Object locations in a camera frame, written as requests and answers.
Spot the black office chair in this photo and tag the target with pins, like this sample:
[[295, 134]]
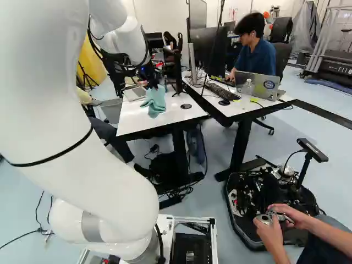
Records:
[[283, 59]]

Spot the black box under table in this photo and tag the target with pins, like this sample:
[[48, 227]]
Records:
[[169, 169]]

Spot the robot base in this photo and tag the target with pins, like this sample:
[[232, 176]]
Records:
[[189, 242]]

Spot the yellow round cover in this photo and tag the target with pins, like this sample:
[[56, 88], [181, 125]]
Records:
[[90, 63]]

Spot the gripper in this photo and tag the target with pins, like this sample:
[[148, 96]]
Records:
[[150, 74]]

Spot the green towel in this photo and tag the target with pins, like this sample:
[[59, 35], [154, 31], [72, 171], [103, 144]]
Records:
[[155, 102]]

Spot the clear water bottle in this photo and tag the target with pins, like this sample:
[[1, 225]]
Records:
[[248, 87]]

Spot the large black monitor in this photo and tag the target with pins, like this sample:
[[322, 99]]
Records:
[[211, 49]]

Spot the black keyboard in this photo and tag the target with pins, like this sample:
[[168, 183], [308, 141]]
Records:
[[222, 91]]

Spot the silver open laptop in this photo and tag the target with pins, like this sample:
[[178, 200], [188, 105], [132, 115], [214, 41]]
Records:
[[135, 93]]

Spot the white table with black legs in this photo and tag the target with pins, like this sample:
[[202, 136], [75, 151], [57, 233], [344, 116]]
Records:
[[162, 118], [233, 108]]

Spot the silver laptop with stickers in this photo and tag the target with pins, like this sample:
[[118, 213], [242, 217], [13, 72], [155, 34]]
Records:
[[261, 85]]

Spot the silver monitor stand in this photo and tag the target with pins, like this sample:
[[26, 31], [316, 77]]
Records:
[[193, 63]]

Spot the person's hand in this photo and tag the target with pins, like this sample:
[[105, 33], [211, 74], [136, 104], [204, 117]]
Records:
[[291, 215], [268, 232]]

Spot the dark blue backpack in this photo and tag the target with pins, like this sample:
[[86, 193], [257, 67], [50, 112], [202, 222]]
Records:
[[195, 144]]

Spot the silver game controller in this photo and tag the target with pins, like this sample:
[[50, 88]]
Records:
[[266, 218]]

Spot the black camera on stand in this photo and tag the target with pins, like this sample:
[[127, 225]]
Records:
[[312, 149]]

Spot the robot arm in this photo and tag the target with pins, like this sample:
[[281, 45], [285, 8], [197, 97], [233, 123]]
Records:
[[44, 110]]

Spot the person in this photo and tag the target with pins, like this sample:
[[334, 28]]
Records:
[[257, 55]]

